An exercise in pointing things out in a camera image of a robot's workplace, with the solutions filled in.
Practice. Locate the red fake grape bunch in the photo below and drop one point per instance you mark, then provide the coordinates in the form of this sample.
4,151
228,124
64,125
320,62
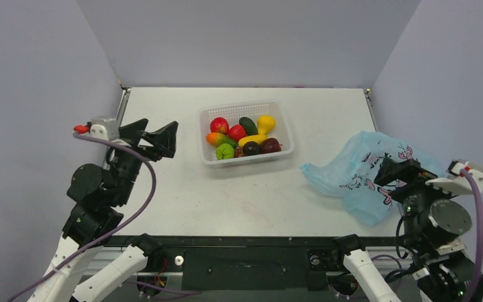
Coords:
238,152

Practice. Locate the red fake strawberry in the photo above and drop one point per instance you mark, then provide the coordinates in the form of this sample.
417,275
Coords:
236,132

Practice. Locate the orange green fake mango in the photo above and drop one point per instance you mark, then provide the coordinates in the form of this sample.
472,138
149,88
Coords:
216,139

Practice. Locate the metal table edge rail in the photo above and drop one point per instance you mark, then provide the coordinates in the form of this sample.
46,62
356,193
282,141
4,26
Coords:
370,107

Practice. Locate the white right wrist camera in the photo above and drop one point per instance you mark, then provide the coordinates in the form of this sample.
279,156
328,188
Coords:
456,183

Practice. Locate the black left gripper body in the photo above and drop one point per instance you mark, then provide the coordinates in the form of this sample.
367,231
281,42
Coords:
128,165

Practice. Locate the green fake apple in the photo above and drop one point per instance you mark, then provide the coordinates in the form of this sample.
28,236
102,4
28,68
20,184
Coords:
225,151

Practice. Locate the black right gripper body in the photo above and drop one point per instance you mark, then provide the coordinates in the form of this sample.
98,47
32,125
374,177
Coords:
410,183

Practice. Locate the yellow fake pear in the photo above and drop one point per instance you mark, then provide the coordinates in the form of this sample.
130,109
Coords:
265,124

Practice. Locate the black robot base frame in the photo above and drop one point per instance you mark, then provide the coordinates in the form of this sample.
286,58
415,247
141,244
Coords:
182,266

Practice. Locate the dark red fake fruit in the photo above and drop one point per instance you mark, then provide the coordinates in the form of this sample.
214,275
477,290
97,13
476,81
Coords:
270,145

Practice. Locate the light blue plastic bag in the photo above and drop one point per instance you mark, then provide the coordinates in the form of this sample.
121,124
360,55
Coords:
350,175

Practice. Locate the dark green fake avocado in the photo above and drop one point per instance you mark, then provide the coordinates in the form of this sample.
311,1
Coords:
248,125

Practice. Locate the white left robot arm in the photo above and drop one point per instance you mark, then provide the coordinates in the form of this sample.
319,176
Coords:
97,192

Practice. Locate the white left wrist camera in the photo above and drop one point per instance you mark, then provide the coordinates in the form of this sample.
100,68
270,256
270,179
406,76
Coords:
104,128

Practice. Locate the dark purple fake mangosteen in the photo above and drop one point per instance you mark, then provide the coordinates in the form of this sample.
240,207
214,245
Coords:
251,148

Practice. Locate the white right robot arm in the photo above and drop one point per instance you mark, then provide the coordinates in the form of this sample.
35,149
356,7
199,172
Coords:
443,233

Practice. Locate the red yellow fake apple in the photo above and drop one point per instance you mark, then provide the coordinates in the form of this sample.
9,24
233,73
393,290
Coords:
219,125

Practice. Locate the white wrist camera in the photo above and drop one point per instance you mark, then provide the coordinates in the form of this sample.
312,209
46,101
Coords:
456,183
104,128

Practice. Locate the white perforated plastic basket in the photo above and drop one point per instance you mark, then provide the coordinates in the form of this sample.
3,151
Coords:
232,113

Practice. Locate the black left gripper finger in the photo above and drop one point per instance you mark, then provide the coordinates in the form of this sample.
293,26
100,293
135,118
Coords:
132,132
162,142

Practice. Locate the yellow fake banana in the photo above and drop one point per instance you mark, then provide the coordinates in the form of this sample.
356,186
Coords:
252,138

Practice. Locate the left metal table rail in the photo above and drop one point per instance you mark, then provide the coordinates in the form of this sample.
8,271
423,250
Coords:
119,117

